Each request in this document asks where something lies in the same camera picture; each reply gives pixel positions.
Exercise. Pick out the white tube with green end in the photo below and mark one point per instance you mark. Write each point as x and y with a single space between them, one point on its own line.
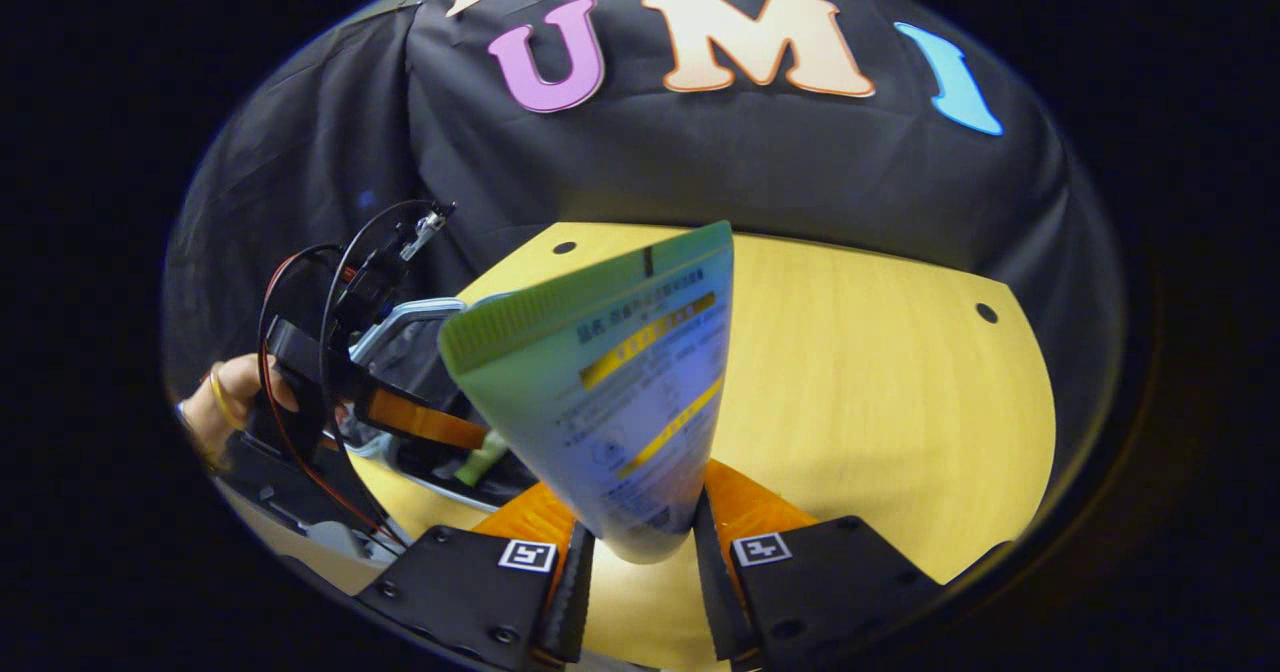
610 402

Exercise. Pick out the black backdrop cloth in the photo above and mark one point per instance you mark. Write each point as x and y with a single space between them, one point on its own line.
750 162

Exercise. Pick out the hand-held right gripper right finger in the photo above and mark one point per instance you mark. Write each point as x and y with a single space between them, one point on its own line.
830 592

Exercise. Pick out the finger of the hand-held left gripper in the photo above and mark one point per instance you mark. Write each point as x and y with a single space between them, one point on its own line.
425 422

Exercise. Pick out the green skincare tube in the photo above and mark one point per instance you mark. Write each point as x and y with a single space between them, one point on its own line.
482 460

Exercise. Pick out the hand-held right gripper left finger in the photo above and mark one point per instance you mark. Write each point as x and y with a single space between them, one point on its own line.
460 592

